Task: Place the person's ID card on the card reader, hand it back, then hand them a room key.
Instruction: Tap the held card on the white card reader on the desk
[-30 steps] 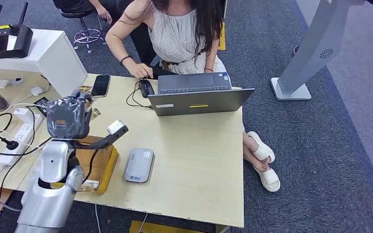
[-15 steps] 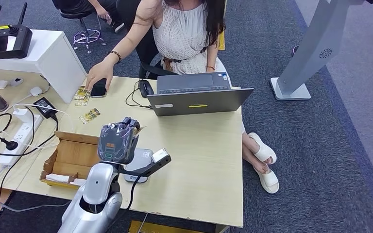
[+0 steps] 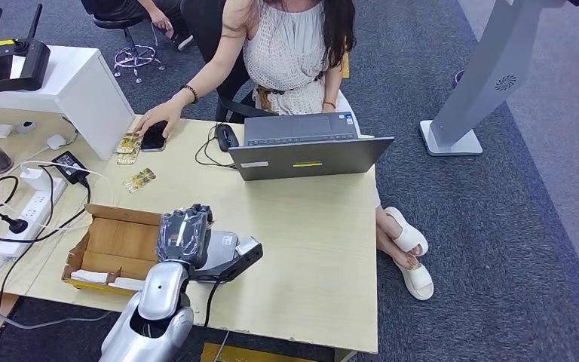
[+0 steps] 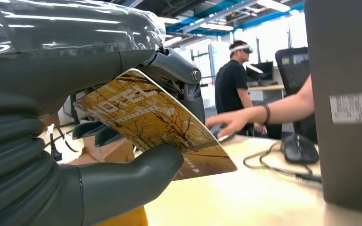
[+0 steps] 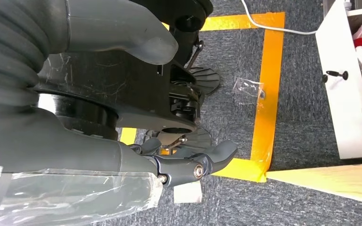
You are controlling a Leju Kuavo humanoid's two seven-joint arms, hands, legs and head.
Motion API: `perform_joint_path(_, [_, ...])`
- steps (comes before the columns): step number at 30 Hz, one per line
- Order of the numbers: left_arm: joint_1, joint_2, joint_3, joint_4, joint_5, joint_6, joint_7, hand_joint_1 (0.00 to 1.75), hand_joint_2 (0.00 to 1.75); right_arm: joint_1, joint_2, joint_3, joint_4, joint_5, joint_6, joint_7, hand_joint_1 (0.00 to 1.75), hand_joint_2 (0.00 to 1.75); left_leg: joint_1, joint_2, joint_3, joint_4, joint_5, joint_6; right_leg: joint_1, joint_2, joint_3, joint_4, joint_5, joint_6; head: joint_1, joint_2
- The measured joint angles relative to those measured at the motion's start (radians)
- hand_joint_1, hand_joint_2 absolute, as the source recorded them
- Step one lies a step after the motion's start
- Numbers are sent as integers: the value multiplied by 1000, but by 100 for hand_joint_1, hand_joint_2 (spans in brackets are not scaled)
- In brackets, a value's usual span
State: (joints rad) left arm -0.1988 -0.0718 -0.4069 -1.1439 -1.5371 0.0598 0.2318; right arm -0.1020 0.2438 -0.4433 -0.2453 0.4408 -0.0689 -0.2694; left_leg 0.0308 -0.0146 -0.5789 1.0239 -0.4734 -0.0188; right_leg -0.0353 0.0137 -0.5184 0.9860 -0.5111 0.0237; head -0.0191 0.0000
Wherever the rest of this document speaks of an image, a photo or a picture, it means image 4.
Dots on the black smartphone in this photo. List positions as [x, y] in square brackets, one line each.
[227, 137]

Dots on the black computer monitor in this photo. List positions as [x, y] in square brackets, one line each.
[260, 71]

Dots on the black office chair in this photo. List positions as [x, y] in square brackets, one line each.
[293, 71]

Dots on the wooden background desk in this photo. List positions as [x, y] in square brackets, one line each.
[267, 89]

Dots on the ceiling light panel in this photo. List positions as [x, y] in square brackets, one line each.
[273, 4]
[217, 26]
[172, 41]

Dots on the guest person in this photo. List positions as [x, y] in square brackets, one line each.
[290, 107]

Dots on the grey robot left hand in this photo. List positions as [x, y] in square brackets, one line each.
[59, 62]

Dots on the black computer mouse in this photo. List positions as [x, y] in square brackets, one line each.
[299, 149]

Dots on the yellow hotel key card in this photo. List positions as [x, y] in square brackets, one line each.
[156, 124]

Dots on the operator person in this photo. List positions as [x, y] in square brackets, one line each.
[231, 84]

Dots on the grey laptop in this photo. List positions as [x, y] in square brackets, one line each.
[349, 156]

